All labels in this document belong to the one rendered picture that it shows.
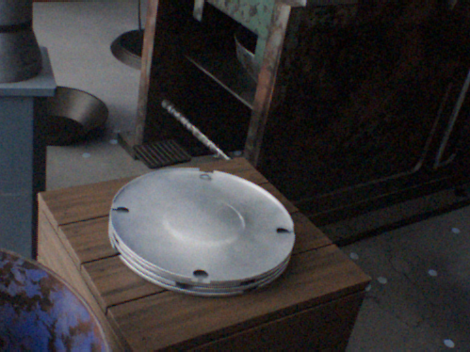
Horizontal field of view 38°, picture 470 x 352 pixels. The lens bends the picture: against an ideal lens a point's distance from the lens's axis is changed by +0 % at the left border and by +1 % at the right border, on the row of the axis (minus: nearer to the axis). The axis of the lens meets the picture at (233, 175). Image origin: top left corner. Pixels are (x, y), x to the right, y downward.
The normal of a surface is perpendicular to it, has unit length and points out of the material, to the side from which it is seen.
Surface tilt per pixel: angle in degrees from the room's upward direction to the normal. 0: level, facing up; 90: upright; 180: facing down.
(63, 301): 88
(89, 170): 0
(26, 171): 90
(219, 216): 0
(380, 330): 0
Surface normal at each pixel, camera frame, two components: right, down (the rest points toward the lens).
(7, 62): 0.44, 0.26
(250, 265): 0.17, -0.84
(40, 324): -0.49, 0.36
